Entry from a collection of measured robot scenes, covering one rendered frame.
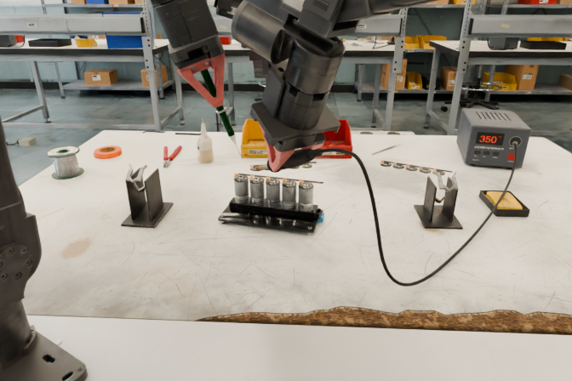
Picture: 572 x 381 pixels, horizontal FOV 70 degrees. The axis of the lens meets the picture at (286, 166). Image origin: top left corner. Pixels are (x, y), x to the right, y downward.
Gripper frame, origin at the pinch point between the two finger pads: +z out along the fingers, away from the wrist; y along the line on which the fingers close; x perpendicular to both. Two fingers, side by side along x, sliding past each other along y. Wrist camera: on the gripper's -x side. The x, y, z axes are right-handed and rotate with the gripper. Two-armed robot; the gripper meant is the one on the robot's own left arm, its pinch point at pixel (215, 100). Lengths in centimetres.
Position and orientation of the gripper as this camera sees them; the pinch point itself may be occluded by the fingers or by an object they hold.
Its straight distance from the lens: 62.1
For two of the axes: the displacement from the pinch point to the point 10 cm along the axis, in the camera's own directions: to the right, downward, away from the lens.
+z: 3.0, 8.4, 4.5
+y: -3.0, -3.7, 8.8
